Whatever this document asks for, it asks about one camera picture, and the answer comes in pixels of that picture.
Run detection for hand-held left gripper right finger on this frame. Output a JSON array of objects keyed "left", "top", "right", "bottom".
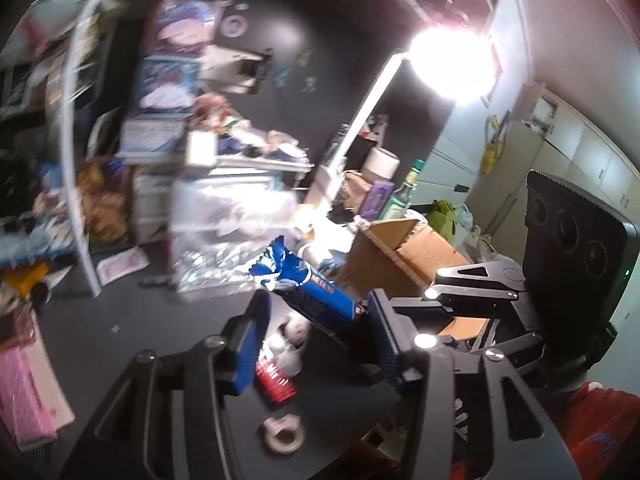
[{"left": 366, "top": 289, "right": 582, "bottom": 480}]

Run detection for white desk lamp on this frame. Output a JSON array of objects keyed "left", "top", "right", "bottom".
[{"left": 306, "top": 25, "right": 496, "bottom": 216}]

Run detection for clear plastic bag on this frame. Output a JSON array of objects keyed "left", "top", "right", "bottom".
[{"left": 167, "top": 177, "right": 306, "bottom": 303}]

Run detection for green glass bottle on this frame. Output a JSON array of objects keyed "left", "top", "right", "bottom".
[{"left": 379, "top": 159, "right": 427, "bottom": 221}]

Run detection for pink paper sheet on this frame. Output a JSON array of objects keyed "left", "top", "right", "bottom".
[{"left": 95, "top": 247, "right": 151, "bottom": 286}]

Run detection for white paper roll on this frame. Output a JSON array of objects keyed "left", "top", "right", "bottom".
[{"left": 361, "top": 146, "right": 401, "bottom": 183}]

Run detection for purple cartoon picture box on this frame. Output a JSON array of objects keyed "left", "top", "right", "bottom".
[{"left": 142, "top": 0, "right": 221, "bottom": 58}]

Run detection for pink box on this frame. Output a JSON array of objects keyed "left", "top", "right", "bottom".
[{"left": 0, "top": 345, "right": 58, "bottom": 448}]

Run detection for white tape roll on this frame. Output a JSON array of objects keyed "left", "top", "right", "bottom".
[{"left": 261, "top": 414, "right": 306, "bottom": 452}]

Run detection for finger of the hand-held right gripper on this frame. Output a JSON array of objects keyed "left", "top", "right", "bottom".
[
  {"left": 390, "top": 261, "right": 528, "bottom": 319},
  {"left": 345, "top": 305, "right": 548, "bottom": 387}
]

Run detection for brown cardboard box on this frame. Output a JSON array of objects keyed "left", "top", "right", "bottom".
[{"left": 334, "top": 217, "right": 493, "bottom": 346}]

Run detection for blue snack packet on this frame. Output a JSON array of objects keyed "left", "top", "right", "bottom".
[{"left": 249, "top": 236, "right": 368, "bottom": 337}]

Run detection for yellow toy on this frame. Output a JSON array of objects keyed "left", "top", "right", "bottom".
[{"left": 2, "top": 260, "right": 53, "bottom": 306}]

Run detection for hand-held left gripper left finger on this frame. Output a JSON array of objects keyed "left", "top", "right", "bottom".
[{"left": 60, "top": 289, "right": 273, "bottom": 480}]

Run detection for pile of snack bags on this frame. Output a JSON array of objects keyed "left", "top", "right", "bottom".
[{"left": 75, "top": 157, "right": 133, "bottom": 246}]

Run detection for green plush toy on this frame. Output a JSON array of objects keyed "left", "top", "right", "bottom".
[{"left": 427, "top": 200, "right": 468, "bottom": 241}]

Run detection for white drawer unit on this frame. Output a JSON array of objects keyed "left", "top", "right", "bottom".
[{"left": 131, "top": 172, "right": 176, "bottom": 243}]

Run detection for yellow hanging bag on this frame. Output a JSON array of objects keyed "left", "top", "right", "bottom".
[{"left": 480, "top": 115, "right": 508, "bottom": 176}]

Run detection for blue cartoon picture box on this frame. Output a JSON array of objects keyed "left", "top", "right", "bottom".
[{"left": 134, "top": 56, "right": 203, "bottom": 117}]

